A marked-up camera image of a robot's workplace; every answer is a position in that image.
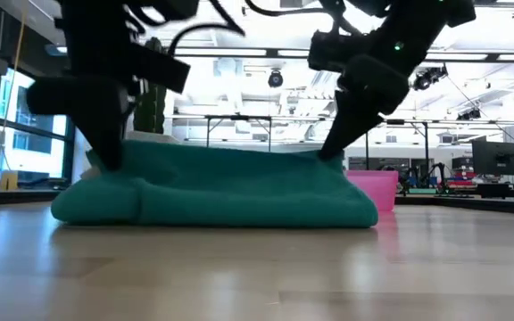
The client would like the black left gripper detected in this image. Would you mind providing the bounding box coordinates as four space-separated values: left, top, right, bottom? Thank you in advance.
27 0 200 173

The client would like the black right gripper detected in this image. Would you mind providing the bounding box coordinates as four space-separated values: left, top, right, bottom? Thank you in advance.
318 0 477 161

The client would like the pink translucent plastic basket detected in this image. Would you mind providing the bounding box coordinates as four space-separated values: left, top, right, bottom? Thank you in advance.
344 169 400 212

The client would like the teal microfiber towel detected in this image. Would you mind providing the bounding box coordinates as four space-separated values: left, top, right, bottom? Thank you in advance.
50 139 379 229

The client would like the green cactus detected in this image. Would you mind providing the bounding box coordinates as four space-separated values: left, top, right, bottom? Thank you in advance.
132 37 170 135

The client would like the black ceiling spotlight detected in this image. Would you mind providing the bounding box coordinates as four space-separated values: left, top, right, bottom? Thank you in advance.
412 64 449 92

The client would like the small yellow box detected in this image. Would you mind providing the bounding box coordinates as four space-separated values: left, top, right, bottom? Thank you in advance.
0 170 20 192

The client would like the long ceiling light bar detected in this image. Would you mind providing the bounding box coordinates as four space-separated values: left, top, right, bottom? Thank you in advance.
174 45 514 63

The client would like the black computer monitor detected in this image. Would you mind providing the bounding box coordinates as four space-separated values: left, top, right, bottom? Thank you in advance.
471 141 514 177

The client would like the black window frame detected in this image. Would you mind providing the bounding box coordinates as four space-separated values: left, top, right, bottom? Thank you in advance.
0 62 79 188

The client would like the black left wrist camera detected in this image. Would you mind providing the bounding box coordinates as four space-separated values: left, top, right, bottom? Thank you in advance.
125 42 192 95

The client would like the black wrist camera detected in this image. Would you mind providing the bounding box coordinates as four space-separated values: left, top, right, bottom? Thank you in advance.
308 29 377 73
125 42 192 95

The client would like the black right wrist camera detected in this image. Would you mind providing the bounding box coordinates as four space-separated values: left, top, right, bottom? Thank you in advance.
308 29 377 73

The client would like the black background rig frame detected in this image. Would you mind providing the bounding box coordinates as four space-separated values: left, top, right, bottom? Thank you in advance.
362 116 432 171
202 114 275 152

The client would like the black ceiling dome camera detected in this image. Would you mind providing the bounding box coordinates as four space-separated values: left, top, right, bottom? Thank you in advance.
267 70 286 89

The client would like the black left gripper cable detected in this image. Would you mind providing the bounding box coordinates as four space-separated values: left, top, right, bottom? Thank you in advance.
167 0 245 57

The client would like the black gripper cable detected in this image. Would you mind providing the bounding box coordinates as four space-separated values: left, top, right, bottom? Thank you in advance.
167 0 245 57
244 0 361 37

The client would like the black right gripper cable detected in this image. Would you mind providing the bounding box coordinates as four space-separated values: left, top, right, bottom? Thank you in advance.
244 0 361 37

